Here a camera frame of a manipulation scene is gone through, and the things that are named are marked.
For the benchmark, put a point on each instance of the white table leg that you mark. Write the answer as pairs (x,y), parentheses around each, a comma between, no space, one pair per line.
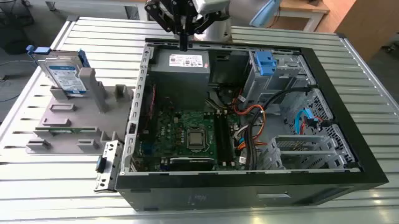
(51,4)

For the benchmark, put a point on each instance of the hard disk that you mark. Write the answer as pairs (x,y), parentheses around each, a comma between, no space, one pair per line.
(67,74)

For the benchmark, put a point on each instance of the grey power supply unit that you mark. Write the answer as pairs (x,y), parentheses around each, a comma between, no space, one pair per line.
(180,88)

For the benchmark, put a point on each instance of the black RAM slot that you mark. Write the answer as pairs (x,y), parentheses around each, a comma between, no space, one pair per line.
(219,137)
(228,137)

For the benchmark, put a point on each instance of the black open PC case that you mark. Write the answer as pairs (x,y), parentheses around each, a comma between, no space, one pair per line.
(218,196)

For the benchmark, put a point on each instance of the grey parts rack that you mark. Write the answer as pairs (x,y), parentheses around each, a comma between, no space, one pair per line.
(87,116)

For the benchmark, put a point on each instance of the white framed wooden desk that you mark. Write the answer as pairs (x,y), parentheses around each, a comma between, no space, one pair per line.
(316,21)

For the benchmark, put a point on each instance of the black round bin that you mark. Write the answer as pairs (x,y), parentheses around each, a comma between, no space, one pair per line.
(15,42)

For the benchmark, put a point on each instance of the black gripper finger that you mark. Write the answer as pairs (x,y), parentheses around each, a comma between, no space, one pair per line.
(211,19)
(159,14)

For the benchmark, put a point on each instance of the green RAM stick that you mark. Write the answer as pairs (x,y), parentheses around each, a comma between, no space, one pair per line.
(62,130)

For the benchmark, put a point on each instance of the metal disk bay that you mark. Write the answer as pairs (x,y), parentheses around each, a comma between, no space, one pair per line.
(299,152)

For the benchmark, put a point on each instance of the green motherboard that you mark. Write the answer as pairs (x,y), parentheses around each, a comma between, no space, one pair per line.
(174,130)

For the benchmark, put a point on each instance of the metal expansion slot bracket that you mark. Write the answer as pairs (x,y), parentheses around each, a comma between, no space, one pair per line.
(108,163)

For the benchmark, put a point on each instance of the blue plastic drive latch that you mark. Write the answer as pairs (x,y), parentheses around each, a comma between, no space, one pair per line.
(264,61)

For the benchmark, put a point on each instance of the black CPU socket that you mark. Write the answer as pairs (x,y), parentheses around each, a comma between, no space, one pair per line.
(196,128)

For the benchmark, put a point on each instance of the black graphics card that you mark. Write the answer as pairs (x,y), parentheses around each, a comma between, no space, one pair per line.
(190,163)

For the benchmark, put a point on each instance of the black chair caster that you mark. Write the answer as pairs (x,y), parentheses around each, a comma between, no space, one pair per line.
(393,47)

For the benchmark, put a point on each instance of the metal optical drive cage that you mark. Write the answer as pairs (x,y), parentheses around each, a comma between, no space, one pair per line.
(280,79)

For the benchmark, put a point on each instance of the silver CPU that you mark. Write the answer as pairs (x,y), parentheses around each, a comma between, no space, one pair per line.
(196,139)

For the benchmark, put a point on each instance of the blue expansion slot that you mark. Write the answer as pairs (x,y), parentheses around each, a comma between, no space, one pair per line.
(147,149)

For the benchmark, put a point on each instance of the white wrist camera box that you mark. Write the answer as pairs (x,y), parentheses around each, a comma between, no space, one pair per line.
(211,5)

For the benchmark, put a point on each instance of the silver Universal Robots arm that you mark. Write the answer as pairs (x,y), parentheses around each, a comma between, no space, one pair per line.
(218,30)

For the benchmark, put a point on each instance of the wooden cabinet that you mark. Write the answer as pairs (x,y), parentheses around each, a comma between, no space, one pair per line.
(367,23)

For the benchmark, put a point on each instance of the black mesh basket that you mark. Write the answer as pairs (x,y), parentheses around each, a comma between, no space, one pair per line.
(19,16)

